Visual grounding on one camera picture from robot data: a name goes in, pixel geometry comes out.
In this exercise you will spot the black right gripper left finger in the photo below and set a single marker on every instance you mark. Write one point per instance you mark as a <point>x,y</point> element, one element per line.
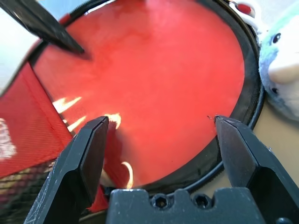
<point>70,168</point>

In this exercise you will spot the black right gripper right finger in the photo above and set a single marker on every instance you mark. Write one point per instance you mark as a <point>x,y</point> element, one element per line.
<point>257,158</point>

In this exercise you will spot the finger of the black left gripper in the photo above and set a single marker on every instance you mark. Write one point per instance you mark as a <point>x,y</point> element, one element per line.
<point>42,25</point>

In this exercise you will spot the black red mesh paddle case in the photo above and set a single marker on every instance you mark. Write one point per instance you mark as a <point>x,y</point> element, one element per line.
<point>25,121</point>

